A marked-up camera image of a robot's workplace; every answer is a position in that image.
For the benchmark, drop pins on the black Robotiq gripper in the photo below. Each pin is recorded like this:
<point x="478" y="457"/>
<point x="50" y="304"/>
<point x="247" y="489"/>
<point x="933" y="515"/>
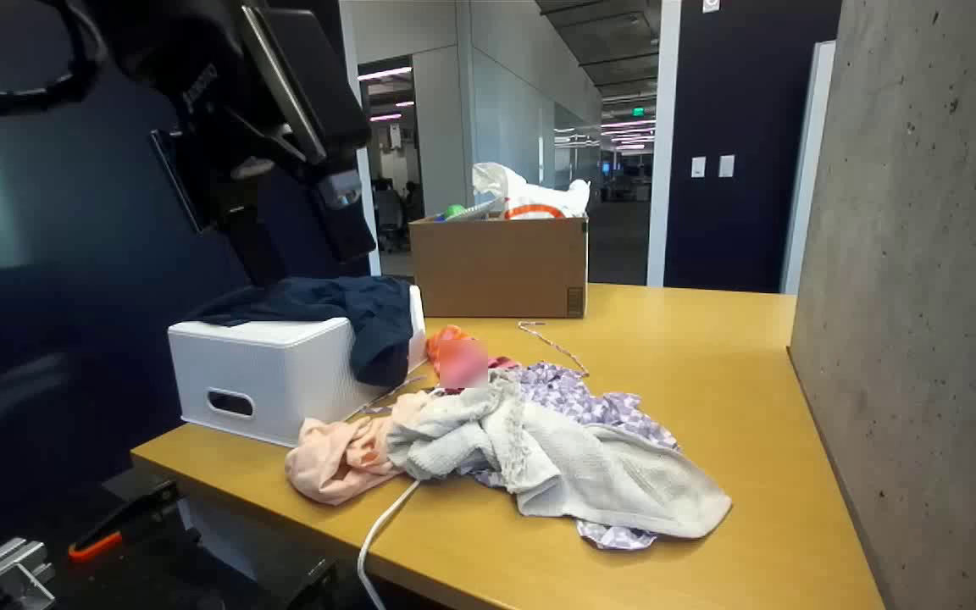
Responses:
<point x="271" y="103"/>

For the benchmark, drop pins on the pink and orange cloth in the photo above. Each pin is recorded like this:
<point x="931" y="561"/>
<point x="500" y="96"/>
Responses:
<point x="459" y="356"/>

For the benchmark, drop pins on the light pink cloth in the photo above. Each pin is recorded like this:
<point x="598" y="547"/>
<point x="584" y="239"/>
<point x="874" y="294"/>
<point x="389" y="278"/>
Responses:
<point x="335" y="460"/>

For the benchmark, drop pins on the grey towel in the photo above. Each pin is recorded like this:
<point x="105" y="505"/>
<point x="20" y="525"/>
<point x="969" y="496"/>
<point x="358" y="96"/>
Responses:
<point x="556" y="451"/>

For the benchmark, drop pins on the white plastic storage container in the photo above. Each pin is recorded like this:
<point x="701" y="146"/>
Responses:
<point x="268" y="378"/>

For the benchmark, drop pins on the navy blue cloth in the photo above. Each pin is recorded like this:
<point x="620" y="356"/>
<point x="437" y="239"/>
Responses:
<point x="369" y="324"/>

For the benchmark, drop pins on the green object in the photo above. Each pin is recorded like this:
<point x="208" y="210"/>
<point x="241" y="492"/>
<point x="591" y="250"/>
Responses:
<point x="456" y="210"/>

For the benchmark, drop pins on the brown cardboard box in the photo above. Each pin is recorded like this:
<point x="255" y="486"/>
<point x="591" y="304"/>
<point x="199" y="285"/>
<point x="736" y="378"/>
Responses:
<point x="500" y="270"/>

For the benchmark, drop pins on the white plastic bag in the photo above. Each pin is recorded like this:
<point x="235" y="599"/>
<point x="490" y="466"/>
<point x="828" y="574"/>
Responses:
<point x="532" y="189"/>

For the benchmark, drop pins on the white board panel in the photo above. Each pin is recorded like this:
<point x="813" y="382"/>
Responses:
<point x="811" y="171"/>

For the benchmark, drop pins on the concrete pillar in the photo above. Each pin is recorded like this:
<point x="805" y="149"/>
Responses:
<point x="917" y="307"/>

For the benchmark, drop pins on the white light switch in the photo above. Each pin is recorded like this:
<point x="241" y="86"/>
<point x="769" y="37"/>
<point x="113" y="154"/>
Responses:
<point x="698" y="169"/>
<point x="726" y="169"/>

